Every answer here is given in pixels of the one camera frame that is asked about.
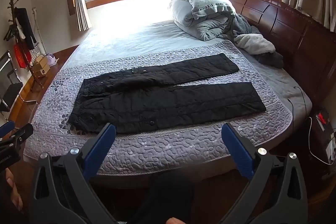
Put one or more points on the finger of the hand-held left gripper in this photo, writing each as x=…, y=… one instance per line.
x=22, y=133
x=7, y=127

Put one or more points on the red bag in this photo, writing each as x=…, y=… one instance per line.
x=21, y=56

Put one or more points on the person's left hand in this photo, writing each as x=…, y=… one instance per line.
x=13, y=187

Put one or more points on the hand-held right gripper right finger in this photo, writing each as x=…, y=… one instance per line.
x=237, y=150

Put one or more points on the cardboard box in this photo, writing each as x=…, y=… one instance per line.
x=40, y=66

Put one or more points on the white charger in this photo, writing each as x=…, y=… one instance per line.
x=331, y=149

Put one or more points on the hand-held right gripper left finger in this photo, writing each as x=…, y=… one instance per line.
x=101, y=145

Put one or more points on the black quilted pants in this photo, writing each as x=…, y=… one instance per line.
x=157, y=108

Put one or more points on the small white pink object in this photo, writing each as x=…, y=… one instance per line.
x=51, y=59

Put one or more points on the power strip with red switch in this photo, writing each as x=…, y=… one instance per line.
x=321, y=117

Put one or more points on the dark wooden nightstand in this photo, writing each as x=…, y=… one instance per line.
x=319, y=140

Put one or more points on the grey quilted bedspread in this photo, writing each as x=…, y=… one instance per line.
x=157, y=153

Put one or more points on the black metal chair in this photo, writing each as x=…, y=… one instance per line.
x=10, y=90

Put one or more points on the person's leg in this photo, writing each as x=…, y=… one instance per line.
x=165, y=195

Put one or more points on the black hanging garment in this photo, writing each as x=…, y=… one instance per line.
x=25, y=24

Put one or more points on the grey bed sheet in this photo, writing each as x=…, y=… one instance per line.
x=131, y=40

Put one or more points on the wooden headboard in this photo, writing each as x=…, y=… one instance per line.
x=296, y=35

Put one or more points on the grey white fleece blanket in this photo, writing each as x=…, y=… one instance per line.
x=252, y=43

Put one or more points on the wooden coat rack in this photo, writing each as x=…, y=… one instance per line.
x=11, y=3

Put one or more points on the white drying rack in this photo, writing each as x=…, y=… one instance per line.
x=36, y=50

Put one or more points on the folded grey duvet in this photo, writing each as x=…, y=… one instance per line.
x=199, y=11

